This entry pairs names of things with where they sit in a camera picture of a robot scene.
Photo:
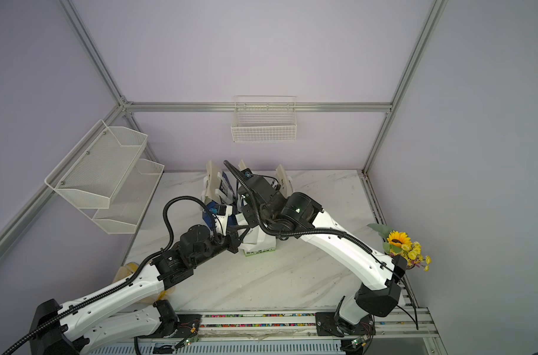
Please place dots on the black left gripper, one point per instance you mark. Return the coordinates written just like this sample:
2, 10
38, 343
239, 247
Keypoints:
235, 240

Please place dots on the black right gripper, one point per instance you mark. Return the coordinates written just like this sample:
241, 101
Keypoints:
254, 216

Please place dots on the green white takeout bag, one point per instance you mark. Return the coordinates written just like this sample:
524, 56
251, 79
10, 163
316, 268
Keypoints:
254, 240

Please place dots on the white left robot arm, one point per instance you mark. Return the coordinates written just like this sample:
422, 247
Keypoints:
97, 320

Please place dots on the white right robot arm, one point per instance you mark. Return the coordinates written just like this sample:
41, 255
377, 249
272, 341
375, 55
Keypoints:
301, 217

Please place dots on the blue beige bag right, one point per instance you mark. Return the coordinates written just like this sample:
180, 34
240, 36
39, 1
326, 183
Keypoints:
285, 182

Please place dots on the blue beige bag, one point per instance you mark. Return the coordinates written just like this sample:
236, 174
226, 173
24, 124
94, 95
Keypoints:
285, 182
242, 167
217, 189

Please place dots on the blue beige bag middle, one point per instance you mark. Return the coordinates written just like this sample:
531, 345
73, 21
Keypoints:
242, 167

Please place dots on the blue beige bag left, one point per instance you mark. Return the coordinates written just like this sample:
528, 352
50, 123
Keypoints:
217, 189

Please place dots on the yellow dotted work gloves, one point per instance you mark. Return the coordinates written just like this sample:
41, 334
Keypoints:
128, 270

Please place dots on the sunflower bouquet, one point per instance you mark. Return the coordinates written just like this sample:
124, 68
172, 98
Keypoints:
397, 243

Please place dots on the white mesh two-tier shelf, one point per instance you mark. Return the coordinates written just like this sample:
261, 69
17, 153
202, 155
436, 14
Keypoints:
106, 178

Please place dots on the white wire wall basket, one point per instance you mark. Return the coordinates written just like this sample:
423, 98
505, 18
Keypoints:
264, 119

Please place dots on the aluminium frame profiles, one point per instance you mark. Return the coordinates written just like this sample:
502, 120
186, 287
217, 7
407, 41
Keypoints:
11, 234

